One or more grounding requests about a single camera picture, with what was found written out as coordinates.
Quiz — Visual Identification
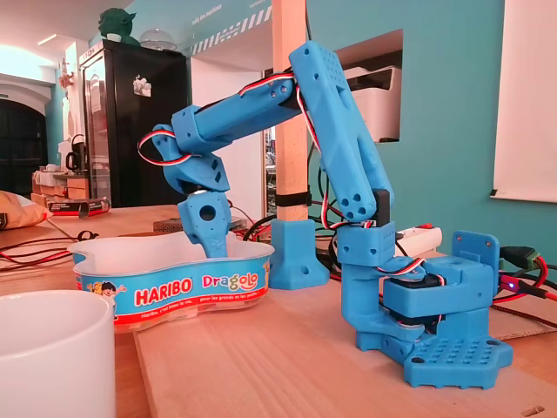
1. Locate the large light wooden board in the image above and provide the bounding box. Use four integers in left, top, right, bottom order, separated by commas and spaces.
132, 278, 557, 418

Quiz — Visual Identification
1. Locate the wooden drawer cabinet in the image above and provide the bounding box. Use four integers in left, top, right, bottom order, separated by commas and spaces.
30, 164, 91, 206

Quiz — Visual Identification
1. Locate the brown paper bag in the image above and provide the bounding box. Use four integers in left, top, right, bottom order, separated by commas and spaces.
0, 190, 54, 231

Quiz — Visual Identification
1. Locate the green Yoda figure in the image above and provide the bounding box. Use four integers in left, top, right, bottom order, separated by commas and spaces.
97, 7, 141, 47

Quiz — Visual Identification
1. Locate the clear glass dome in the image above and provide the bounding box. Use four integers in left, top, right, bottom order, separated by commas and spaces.
139, 28, 178, 52

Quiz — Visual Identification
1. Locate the red black flat box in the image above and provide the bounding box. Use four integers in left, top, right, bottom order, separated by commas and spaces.
46, 196, 111, 218

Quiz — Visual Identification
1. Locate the wooden camera post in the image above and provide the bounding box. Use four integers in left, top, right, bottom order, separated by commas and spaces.
270, 0, 311, 222

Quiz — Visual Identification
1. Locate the red black braided cable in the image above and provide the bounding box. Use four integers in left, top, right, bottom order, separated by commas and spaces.
491, 303, 557, 330

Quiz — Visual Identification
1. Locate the white power strip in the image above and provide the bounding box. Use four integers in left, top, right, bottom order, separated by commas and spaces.
394, 224, 444, 258

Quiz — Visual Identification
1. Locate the black kettle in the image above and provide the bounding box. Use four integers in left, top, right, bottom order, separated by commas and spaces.
64, 133, 88, 173

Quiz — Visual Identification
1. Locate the white ceramic mug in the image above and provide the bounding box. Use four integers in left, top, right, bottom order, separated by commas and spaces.
0, 290, 117, 418

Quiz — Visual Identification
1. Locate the blue post base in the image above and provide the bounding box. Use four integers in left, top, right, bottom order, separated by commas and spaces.
267, 217, 332, 290

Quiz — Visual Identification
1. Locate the black velcro strap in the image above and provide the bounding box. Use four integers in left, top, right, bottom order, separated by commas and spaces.
273, 191, 312, 208

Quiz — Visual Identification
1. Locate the white office printer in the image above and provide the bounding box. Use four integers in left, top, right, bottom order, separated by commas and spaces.
343, 64, 404, 144

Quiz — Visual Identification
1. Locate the white wall board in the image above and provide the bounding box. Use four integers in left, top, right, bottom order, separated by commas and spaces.
491, 0, 557, 204

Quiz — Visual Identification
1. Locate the black fridge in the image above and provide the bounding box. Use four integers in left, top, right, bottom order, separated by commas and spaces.
79, 38, 195, 208

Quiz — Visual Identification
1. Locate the green terminal plug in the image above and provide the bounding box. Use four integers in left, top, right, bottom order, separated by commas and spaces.
500, 246, 540, 267

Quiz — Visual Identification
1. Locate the white fridge magnet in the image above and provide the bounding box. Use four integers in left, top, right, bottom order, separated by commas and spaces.
132, 74, 152, 98

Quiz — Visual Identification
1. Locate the clear Haribo candy tub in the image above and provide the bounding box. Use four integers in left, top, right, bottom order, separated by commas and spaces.
67, 230, 276, 334

